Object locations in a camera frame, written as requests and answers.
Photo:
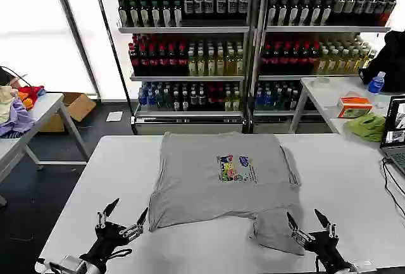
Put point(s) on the blue plastic bottle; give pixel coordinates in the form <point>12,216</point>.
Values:
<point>376,83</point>

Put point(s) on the white side table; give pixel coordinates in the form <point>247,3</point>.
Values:
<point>47,104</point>

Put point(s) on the orange red cloth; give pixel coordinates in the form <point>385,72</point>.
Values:
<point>30,93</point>

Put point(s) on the cardboard box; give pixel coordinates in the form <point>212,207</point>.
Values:
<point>77,104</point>

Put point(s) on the thin black pole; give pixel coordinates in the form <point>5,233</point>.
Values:
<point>112,46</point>

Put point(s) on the cream cloth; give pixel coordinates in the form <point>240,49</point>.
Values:
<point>5,103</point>

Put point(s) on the orange tissue box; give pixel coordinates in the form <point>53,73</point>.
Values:
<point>354,108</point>

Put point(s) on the purple cloth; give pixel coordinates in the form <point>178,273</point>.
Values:
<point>17,117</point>

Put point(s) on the metal shelf with bottles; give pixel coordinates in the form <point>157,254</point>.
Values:
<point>316,49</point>
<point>186,52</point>

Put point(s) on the grey laptop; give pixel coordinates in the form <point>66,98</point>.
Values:
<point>395,134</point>

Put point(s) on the white tape roll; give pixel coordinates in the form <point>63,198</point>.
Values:
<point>322,80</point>

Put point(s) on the black bag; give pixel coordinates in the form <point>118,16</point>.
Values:
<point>390,62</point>

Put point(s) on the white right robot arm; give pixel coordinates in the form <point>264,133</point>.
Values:
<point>354,269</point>

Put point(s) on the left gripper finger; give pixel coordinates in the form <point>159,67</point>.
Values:
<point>109,210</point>
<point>136,226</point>

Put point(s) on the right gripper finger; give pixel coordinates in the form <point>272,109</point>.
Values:
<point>295,228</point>
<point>326,221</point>

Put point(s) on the green cloth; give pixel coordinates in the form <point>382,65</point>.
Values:
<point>367,127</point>

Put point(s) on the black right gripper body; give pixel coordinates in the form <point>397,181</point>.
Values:
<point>326,247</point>

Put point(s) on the grey printed shirt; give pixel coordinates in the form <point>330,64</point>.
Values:
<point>205,188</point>

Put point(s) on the white desk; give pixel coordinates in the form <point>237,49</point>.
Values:
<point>329,89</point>

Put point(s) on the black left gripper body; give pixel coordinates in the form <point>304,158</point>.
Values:
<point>106,239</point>

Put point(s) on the white paper sheet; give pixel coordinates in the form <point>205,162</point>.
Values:
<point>114,116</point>

